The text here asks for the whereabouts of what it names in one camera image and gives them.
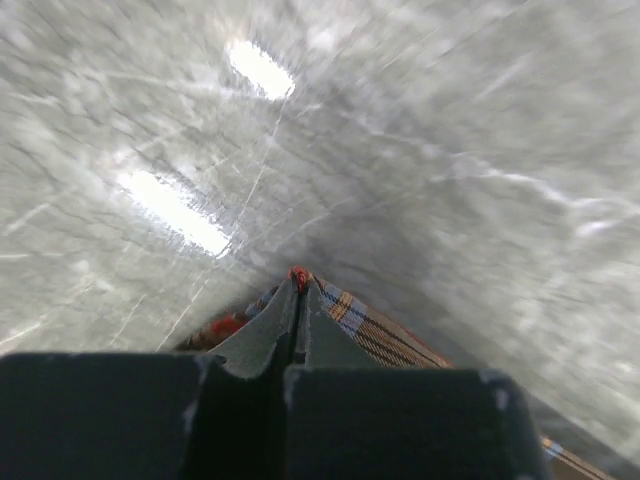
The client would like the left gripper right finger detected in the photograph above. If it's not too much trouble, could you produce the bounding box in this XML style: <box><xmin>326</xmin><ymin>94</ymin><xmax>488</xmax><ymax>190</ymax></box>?
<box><xmin>282</xmin><ymin>283</ymin><xmax>551</xmax><ymax>479</ymax></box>

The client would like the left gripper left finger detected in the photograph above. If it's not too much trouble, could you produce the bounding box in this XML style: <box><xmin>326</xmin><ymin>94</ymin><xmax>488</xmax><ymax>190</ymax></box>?
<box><xmin>1</xmin><ymin>280</ymin><xmax>299</xmax><ymax>479</ymax></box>

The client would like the plaid long sleeve shirt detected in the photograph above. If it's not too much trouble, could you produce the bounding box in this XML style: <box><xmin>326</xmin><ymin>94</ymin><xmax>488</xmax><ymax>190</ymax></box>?
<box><xmin>178</xmin><ymin>267</ymin><xmax>611</xmax><ymax>479</ymax></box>

